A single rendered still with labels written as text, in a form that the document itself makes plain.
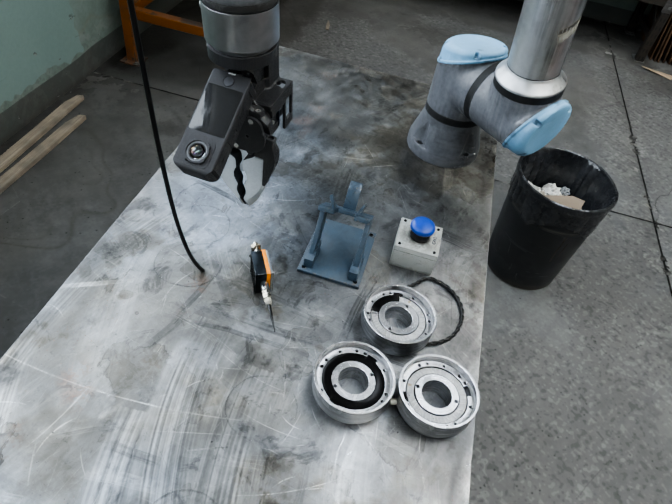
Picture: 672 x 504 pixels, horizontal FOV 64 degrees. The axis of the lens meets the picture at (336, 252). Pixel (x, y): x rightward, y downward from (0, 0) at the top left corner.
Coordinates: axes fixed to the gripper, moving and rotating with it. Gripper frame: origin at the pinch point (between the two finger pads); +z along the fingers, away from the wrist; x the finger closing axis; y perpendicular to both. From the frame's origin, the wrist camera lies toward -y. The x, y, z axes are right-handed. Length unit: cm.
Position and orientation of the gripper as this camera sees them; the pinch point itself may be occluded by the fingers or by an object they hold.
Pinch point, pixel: (244, 199)
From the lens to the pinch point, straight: 69.6
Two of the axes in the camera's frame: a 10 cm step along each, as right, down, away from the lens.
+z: -0.7, 6.7, 7.4
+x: -9.4, -3.0, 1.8
